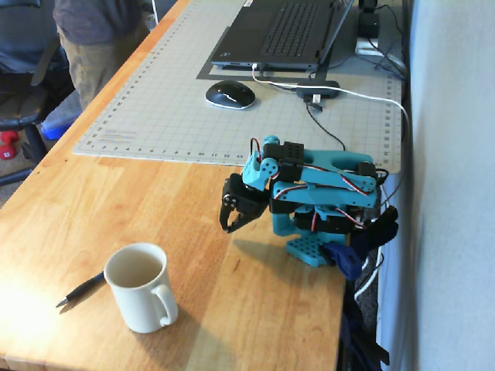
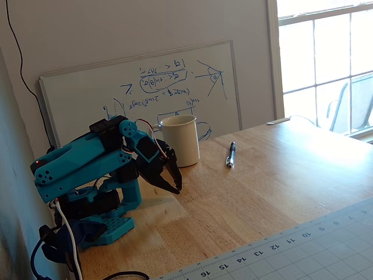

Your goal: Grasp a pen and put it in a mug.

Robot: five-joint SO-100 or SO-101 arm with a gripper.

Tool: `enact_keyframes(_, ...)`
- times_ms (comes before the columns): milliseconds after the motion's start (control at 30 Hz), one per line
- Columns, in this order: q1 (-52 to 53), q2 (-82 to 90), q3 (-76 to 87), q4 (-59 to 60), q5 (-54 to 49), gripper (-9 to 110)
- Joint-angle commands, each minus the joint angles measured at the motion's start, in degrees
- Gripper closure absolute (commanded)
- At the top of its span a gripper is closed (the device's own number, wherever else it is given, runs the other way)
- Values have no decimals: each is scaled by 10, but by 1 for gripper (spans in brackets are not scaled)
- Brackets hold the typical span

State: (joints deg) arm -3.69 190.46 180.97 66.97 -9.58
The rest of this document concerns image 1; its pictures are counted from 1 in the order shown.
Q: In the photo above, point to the dark fabric bag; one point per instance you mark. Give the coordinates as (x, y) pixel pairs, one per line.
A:
(365, 309)

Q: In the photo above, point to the dark blue table clamp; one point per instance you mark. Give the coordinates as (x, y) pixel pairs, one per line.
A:
(344, 259)

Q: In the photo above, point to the white ceramic mug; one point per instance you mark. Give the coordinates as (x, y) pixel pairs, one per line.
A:
(135, 305)

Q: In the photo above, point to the grey gridded cutting mat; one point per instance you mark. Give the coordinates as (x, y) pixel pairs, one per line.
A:
(162, 96)

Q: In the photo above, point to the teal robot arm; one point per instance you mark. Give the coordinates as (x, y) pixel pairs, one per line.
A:
(328, 158)

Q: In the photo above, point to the black computer mouse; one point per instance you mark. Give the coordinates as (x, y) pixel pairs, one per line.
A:
(230, 94)

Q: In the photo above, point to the black usb hub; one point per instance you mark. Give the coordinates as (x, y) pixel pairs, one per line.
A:
(321, 90)

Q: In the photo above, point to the black power adapter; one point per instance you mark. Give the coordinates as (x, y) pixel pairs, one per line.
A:
(367, 25)

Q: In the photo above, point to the red dumbbell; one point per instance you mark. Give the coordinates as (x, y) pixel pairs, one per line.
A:
(7, 145)

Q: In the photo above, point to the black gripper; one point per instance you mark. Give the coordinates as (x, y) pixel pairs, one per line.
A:
(242, 202)

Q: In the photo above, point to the black office chair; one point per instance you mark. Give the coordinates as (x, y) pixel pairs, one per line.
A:
(23, 116)

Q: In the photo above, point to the dark ballpoint pen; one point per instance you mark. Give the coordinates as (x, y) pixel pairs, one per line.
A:
(83, 289)

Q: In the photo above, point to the person in grey shirt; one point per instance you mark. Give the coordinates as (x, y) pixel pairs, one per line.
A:
(96, 23)

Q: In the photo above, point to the black laptop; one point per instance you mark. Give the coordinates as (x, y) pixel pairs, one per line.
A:
(247, 35)

